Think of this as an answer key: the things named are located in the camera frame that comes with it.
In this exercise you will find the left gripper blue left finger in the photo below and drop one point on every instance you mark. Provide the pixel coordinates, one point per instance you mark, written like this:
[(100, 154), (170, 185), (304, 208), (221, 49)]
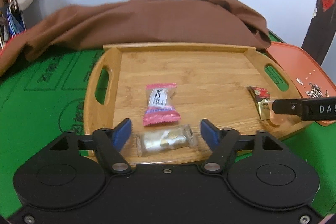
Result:
[(109, 143)]

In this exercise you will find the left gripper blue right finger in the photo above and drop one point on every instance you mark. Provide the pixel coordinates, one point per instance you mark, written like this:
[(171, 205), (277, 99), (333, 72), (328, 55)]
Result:
[(222, 144)]

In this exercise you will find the clear jelly cup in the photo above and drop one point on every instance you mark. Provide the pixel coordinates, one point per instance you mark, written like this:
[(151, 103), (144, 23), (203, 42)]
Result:
[(277, 119)]

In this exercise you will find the clear pale candy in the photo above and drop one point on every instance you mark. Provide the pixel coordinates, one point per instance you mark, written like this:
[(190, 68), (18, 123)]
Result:
[(165, 139)]

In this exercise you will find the red gold fruit candy packet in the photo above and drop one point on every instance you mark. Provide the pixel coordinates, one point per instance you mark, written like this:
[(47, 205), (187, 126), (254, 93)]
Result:
[(261, 98)]

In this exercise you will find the pink rice cake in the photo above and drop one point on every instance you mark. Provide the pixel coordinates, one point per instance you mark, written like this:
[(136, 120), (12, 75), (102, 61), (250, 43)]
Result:
[(160, 108)]

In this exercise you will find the pile of sunflower seeds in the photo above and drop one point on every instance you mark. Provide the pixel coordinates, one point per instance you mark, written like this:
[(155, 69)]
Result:
[(311, 89)]

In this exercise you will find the orange plastic tray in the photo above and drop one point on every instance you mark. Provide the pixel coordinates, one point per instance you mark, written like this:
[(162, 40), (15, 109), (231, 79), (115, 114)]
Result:
[(298, 63)]

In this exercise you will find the bamboo serving tray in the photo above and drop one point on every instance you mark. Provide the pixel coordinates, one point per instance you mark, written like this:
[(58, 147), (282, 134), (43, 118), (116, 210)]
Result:
[(212, 82)]

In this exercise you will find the dark wooden door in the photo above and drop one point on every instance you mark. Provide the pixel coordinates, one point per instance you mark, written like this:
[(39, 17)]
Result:
[(320, 33)]

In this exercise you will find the brown cloth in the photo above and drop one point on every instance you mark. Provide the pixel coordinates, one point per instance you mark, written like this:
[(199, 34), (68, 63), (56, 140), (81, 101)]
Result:
[(141, 21)]

